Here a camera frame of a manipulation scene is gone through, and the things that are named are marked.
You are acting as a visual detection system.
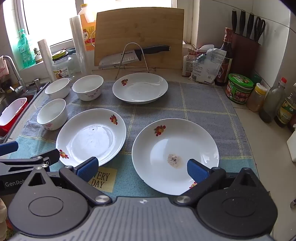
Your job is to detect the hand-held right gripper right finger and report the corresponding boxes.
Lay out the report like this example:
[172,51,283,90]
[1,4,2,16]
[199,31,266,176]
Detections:
[173,159,269,207]

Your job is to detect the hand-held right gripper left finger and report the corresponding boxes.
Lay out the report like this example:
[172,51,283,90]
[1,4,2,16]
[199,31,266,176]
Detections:
[22,157,114,207]

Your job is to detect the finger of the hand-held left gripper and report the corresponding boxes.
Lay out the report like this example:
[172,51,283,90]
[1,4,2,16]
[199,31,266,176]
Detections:
[0,148,60,174]
[0,141,19,157]

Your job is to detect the white bowl with pink flowers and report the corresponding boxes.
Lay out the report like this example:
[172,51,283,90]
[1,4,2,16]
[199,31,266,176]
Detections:
[36,98,68,131]
[72,75,104,101]
[45,77,71,100]

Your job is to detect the red basin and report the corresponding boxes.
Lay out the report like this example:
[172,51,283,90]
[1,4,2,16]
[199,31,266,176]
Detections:
[0,101,30,138]

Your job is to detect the white colander basket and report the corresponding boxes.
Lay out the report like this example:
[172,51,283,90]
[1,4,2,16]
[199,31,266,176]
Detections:
[0,97,28,127]

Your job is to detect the stainless steel sink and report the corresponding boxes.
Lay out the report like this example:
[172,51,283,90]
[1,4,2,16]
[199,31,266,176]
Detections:
[0,80,51,144]

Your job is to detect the grey checked towel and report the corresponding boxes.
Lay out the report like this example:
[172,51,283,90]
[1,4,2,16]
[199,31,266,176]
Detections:
[17,80,258,200]

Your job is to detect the metal faucet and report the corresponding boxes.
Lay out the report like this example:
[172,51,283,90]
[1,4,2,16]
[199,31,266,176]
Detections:
[2,55,27,93]

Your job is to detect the pink checked dishcloth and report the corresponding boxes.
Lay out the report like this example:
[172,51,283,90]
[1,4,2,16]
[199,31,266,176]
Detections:
[0,56,10,77]

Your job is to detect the green lidded jar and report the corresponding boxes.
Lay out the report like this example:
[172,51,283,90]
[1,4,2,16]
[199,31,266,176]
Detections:
[225,73,254,105]

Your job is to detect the spice bottle with yellow cap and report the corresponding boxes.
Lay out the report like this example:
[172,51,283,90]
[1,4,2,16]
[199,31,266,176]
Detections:
[245,83,268,113]

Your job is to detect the green dish soap bottle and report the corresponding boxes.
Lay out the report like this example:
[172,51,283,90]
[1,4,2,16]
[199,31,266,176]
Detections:
[17,28,37,68]

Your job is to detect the small plastic wrap roll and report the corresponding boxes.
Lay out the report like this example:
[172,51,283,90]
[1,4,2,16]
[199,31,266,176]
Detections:
[37,39,56,81]

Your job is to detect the small potted plant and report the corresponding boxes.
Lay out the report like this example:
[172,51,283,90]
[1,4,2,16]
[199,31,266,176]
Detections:
[33,47,43,63]

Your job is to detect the white container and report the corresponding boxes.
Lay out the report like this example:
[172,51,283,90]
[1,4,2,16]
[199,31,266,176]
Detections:
[286,124,296,163]

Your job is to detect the clear bottle with red cap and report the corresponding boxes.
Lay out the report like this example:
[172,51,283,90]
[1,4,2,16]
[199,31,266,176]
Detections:
[259,77,287,123]

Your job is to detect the white crumpled bag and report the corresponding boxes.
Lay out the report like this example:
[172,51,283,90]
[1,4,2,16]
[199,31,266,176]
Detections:
[188,47,227,84]

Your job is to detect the red and white packet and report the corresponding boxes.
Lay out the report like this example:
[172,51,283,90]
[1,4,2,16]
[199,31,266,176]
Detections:
[182,50,201,77]

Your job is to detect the dark glass bottle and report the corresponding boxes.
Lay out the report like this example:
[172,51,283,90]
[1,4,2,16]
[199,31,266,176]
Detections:
[287,111,296,133]

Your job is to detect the bottle with yellow label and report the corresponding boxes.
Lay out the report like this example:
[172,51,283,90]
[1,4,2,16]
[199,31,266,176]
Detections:
[274,83,296,128]

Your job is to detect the dark soy sauce bottle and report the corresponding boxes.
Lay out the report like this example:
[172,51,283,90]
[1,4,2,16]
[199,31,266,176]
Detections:
[216,27,233,87]

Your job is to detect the large plastic wrap roll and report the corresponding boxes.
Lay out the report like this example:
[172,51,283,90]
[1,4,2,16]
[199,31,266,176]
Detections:
[69,16,89,74]

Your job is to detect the dark red knife block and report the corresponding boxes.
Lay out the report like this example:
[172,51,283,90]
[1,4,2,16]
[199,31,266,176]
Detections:
[231,32,261,78]

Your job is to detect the orange cooking oil jug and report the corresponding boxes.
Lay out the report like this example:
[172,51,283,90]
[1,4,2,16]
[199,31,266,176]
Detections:
[77,0,97,52]

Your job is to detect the bamboo cutting board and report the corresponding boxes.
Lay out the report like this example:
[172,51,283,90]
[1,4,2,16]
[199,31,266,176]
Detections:
[94,8,185,70]

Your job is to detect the black kitchen scissors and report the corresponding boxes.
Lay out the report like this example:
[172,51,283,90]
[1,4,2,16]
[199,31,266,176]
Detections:
[254,16,266,43]

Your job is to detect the black handled kitchen knife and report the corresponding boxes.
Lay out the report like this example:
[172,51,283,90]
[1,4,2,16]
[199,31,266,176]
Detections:
[99,45,171,69]

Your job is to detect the metal wire rack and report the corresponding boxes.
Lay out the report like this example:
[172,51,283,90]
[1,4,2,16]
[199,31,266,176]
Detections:
[115,42,156,80]

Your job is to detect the black knife handle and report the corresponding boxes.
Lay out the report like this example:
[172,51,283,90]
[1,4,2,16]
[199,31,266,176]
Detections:
[246,13,255,39]
[232,9,238,33]
[239,10,246,37]

